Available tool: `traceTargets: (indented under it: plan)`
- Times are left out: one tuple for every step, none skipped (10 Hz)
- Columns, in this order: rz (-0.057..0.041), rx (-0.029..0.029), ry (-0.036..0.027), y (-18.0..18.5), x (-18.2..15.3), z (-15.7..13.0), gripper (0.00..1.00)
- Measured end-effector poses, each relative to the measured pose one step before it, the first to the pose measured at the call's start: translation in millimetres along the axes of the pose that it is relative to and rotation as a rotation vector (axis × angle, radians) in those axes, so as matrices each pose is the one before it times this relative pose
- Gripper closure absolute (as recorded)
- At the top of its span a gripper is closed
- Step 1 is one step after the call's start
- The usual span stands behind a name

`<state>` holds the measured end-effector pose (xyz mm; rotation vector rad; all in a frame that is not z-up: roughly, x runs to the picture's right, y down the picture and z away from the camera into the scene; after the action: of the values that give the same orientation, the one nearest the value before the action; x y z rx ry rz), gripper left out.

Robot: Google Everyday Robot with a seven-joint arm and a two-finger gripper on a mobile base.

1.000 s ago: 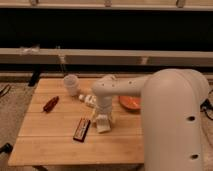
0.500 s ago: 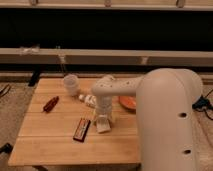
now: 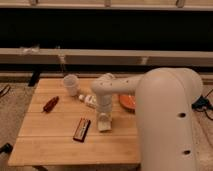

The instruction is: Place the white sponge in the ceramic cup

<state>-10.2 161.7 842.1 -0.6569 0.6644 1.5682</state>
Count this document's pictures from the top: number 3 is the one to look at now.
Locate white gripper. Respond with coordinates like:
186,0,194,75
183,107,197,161
97,105,112,131

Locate white sponge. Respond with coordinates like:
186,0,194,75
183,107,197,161
100,122,110,132

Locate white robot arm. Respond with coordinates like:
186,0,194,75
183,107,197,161
91,68,203,171

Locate white ceramic cup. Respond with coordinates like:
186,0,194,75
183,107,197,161
63,74,79,96

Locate white plastic bottle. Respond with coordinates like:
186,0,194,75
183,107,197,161
78,94,96,108

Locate orange plate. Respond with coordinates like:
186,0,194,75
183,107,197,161
118,94,136,111

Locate blue black device on floor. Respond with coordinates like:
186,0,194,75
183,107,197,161
192,96,213,112

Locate black object on floor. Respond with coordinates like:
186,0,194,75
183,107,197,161
0,143,13,154

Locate red handled screwdriver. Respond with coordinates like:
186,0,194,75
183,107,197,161
43,96,59,113

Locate black table leg bracket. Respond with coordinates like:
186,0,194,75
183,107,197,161
28,69,41,87

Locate black cable on floor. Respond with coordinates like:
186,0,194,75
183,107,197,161
0,83,12,99

